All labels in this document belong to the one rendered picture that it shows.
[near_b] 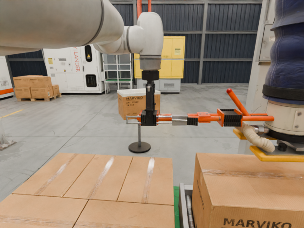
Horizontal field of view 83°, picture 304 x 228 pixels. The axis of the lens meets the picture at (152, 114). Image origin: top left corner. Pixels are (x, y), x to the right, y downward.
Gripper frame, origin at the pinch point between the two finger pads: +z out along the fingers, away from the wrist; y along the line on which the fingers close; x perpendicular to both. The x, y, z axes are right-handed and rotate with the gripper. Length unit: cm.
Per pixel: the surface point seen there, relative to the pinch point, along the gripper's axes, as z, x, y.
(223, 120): -0.3, -31.0, -3.1
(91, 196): 69, 46, 24
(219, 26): -213, -294, 1075
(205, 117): -0.9, -23.6, -2.0
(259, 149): 10.2, -44.8, -7.7
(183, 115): -1.6, -14.5, -1.3
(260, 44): -37, -84, 91
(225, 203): 28.8, -31.0, -17.6
